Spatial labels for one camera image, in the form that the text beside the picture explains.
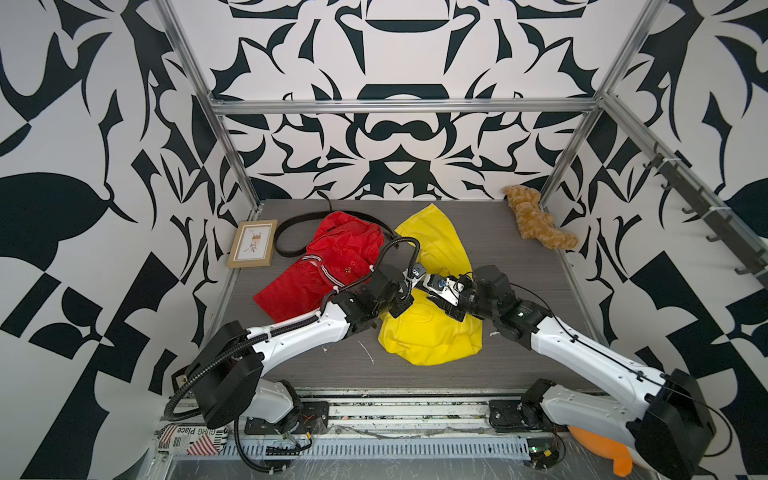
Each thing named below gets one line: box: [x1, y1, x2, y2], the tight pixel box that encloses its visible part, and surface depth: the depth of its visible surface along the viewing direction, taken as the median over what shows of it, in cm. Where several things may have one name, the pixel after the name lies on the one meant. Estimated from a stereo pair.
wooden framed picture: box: [227, 219, 279, 269], surface depth 108 cm
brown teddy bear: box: [502, 185, 579, 250], surface depth 107 cm
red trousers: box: [254, 212, 385, 322], surface depth 96 cm
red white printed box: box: [157, 423, 229, 456], surface depth 70 cm
